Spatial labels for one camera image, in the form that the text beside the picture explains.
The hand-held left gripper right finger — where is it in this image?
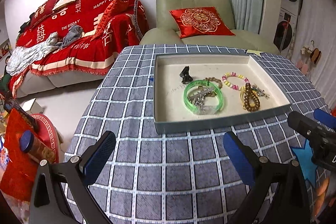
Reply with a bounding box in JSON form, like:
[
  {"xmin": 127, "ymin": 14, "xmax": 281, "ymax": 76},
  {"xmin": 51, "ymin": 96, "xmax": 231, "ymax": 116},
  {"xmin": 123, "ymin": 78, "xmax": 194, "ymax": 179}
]
[{"xmin": 223, "ymin": 131, "xmax": 311, "ymax": 224}]

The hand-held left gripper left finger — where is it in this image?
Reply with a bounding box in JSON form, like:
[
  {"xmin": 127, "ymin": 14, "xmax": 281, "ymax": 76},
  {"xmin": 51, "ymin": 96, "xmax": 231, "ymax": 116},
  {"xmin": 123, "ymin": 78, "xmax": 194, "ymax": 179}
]
[{"xmin": 28, "ymin": 130, "xmax": 116, "ymax": 224}]

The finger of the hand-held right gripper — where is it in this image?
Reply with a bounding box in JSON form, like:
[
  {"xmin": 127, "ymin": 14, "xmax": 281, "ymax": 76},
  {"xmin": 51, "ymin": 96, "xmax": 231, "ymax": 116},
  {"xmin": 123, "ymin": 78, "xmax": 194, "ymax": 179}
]
[
  {"xmin": 287, "ymin": 111, "xmax": 334, "ymax": 141},
  {"xmin": 314, "ymin": 109, "xmax": 336, "ymax": 133}
]

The brown wooden bead bracelet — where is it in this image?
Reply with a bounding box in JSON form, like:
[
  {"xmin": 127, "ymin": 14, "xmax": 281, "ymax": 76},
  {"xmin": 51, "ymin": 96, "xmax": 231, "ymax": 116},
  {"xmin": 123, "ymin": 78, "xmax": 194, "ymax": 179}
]
[{"xmin": 243, "ymin": 83, "xmax": 263, "ymax": 112}]

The silver heart charm chain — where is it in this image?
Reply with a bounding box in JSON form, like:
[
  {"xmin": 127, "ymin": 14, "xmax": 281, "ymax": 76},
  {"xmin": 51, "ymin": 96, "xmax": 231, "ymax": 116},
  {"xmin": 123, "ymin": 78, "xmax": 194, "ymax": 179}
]
[{"xmin": 193, "ymin": 97, "xmax": 214, "ymax": 116}]

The silver hair clip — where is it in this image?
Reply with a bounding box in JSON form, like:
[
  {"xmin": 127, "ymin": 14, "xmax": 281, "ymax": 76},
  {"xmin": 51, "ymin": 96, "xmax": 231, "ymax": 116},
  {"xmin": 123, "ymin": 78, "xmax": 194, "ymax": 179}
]
[{"xmin": 188, "ymin": 88, "xmax": 215, "ymax": 99}]

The green translucent bangle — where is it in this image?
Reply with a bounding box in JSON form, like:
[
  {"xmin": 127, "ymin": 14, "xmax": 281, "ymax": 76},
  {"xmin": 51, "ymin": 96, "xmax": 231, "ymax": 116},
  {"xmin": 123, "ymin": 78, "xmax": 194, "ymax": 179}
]
[{"xmin": 183, "ymin": 80, "xmax": 226, "ymax": 113}]

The shallow grey cardboard tray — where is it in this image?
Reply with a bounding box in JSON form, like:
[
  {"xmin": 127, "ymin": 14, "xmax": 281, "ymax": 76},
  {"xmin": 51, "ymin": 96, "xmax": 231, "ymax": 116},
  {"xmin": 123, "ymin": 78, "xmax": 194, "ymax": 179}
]
[{"xmin": 153, "ymin": 53, "xmax": 292, "ymax": 134}]

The brown braided bracelet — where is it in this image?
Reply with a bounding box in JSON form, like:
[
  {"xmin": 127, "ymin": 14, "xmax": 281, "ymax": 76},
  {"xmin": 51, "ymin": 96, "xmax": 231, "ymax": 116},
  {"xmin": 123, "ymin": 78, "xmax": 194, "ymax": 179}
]
[{"xmin": 202, "ymin": 77, "xmax": 223, "ymax": 89}]

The thin silver chain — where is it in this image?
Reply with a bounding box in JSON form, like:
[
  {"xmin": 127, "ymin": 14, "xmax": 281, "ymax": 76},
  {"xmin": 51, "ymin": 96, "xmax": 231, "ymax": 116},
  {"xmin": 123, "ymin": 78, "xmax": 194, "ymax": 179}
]
[{"xmin": 167, "ymin": 85, "xmax": 186, "ymax": 95}]

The blue star sticker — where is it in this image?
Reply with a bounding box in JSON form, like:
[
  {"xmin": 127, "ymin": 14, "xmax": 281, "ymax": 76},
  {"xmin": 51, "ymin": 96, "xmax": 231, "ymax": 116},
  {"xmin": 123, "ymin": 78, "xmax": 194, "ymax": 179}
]
[{"xmin": 291, "ymin": 139, "xmax": 320, "ymax": 188}]

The red round patterned box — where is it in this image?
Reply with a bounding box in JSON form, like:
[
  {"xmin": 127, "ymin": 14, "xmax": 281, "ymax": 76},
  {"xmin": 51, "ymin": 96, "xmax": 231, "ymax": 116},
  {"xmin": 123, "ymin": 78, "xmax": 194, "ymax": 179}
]
[{"xmin": 28, "ymin": 113, "xmax": 64, "ymax": 165}]

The grey checked tablecloth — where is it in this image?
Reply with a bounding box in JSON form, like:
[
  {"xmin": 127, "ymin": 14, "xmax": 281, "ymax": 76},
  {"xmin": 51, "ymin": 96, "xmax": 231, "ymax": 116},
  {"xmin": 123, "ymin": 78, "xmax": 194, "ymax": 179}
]
[{"xmin": 64, "ymin": 45, "xmax": 336, "ymax": 224}]

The brown jar with blue lid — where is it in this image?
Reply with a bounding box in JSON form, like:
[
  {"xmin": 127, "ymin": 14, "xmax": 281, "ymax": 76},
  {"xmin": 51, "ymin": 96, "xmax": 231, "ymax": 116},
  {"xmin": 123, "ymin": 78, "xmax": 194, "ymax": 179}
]
[{"xmin": 20, "ymin": 130, "xmax": 57, "ymax": 165}]

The beige sofa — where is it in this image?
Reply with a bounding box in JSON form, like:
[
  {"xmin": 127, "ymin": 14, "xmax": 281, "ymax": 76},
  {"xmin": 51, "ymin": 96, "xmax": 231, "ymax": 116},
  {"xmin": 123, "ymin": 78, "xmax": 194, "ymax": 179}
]
[{"xmin": 15, "ymin": 67, "xmax": 116, "ymax": 99}]

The white box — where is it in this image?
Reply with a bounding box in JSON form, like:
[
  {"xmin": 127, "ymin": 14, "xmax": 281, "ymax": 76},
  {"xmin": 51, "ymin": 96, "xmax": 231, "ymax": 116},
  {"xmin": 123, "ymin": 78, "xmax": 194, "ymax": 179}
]
[{"xmin": 20, "ymin": 98, "xmax": 45, "ymax": 115}]

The yellow star sticker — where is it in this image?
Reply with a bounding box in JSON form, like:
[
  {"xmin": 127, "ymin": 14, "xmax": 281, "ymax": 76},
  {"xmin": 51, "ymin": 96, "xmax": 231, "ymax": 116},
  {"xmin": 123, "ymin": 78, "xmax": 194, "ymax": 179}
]
[{"xmin": 245, "ymin": 49, "xmax": 264, "ymax": 57}]

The red bag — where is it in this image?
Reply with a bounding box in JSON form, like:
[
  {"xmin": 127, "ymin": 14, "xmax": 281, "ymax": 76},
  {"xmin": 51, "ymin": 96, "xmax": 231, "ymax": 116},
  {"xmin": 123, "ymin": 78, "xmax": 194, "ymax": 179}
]
[{"xmin": 0, "ymin": 109, "xmax": 40, "ymax": 204}]

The black claw hair clip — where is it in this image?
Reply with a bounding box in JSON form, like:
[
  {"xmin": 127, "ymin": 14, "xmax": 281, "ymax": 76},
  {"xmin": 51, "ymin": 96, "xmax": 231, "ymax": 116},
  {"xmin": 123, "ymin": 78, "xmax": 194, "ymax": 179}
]
[{"xmin": 180, "ymin": 66, "xmax": 194, "ymax": 83}]

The sofa with red cover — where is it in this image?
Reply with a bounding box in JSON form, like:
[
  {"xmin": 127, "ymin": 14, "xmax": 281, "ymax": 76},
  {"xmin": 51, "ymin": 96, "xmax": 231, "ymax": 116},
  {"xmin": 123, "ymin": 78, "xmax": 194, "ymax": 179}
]
[{"xmin": 8, "ymin": 0, "xmax": 150, "ymax": 94}]

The grey clothing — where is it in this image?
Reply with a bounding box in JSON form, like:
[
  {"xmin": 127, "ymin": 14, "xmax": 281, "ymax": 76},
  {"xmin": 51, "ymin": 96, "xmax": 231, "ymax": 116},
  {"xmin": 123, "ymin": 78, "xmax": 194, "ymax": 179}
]
[{"xmin": 61, "ymin": 25, "xmax": 85, "ymax": 47}]

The light grey crumpled blanket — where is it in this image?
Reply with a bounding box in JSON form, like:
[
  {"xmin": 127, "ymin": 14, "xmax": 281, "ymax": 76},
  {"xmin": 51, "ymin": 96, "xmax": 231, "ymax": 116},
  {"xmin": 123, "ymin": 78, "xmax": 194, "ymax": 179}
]
[{"xmin": 6, "ymin": 32, "xmax": 60, "ymax": 75}]

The red satin fringed cushion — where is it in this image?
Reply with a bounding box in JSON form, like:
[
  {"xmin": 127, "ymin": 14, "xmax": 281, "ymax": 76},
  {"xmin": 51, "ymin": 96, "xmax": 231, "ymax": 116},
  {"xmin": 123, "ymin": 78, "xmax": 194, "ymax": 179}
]
[{"xmin": 93, "ymin": 0, "xmax": 132, "ymax": 39}]

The red embroidered cushion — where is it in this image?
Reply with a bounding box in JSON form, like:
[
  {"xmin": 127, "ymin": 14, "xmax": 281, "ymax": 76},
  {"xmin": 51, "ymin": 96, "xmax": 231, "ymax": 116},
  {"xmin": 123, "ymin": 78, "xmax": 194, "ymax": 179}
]
[{"xmin": 169, "ymin": 7, "xmax": 236, "ymax": 39}]

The red pillow with white characters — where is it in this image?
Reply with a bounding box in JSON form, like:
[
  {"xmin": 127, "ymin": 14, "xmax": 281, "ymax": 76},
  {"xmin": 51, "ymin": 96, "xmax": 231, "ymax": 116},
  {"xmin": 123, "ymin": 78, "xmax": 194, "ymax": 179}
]
[{"xmin": 28, "ymin": 0, "xmax": 66, "ymax": 28}]

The wall slipper rack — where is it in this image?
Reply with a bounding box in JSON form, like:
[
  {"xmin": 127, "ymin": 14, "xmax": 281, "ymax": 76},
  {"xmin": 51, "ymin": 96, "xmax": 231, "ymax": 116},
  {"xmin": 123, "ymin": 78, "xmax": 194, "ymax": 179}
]
[{"xmin": 297, "ymin": 40, "xmax": 323, "ymax": 75}]

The pink yellow beaded bracelet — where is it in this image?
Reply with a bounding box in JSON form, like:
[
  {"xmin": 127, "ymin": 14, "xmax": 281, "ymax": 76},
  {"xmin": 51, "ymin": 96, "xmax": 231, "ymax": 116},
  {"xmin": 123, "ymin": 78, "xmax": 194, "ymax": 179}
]
[{"xmin": 222, "ymin": 72, "xmax": 249, "ymax": 91}]

